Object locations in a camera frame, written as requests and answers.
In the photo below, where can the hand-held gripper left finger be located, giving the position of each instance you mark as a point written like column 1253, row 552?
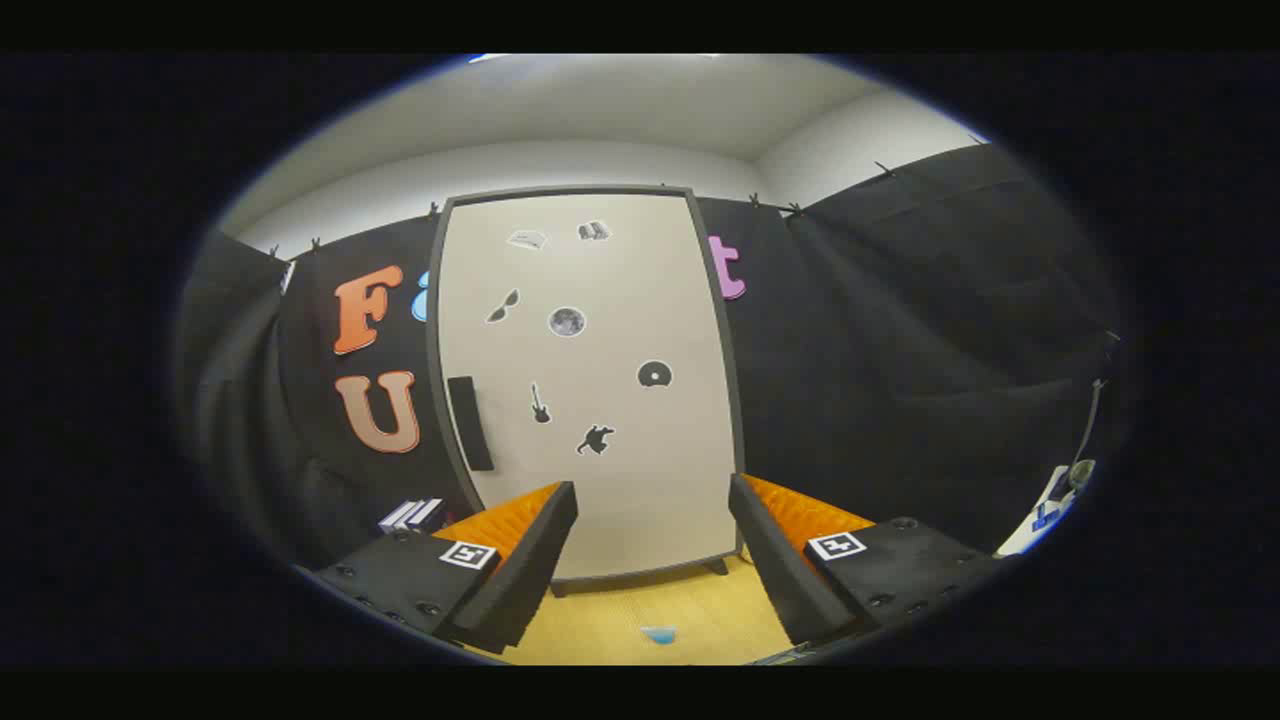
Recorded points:
column 530, row 570

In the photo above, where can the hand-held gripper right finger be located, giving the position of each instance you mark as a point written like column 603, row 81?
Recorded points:
column 775, row 570

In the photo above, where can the beige cabinet door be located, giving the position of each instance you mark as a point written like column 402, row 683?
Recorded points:
column 620, row 500

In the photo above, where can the blue white cosmetic tube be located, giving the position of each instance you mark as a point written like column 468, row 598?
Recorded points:
column 658, row 634

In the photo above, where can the grey cabinet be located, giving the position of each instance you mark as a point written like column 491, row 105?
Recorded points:
column 640, row 578

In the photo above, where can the dark blue book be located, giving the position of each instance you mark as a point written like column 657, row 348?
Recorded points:
column 428, row 513

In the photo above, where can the light blue spine book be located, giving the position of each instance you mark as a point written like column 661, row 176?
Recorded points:
column 397, row 516

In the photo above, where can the black backdrop cloth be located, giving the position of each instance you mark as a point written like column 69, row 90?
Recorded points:
column 900, row 350

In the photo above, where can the white blue object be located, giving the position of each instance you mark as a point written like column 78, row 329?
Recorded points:
column 1040, row 520

